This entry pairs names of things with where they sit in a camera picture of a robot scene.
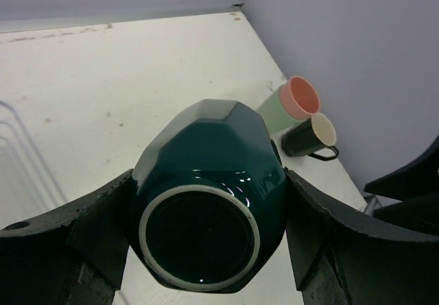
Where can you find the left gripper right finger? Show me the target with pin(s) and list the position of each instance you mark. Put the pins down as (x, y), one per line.
(340, 255)

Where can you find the clear wire dish rack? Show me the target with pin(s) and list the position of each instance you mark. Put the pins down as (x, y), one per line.
(28, 187)

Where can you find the light green plastic cup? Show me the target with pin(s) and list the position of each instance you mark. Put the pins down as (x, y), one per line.
(275, 117)

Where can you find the black mug with handle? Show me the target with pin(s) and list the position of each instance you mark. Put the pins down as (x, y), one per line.
(315, 137)

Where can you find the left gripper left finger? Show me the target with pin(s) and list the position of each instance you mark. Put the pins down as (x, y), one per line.
(73, 254)

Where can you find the pink cup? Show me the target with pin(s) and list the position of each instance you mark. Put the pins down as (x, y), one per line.
(299, 98)

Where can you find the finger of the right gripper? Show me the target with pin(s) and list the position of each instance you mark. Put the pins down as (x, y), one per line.
(412, 220)
(418, 178)

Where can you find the dark teal cup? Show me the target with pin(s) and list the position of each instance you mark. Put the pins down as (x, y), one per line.
(207, 199)

